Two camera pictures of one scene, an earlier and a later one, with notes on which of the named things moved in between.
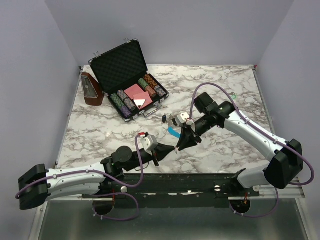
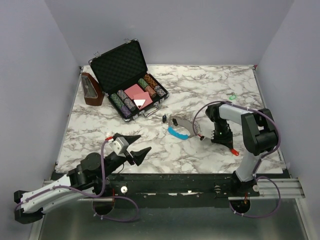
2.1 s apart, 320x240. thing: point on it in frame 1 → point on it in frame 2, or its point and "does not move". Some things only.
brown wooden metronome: x=93 y=92 does not move
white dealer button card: x=139 y=102 does not move
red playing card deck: x=135 y=92 does not move
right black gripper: x=188 y=138 → x=227 y=141
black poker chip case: x=122 y=75 does not move
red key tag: x=176 y=149 → x=234 y=152
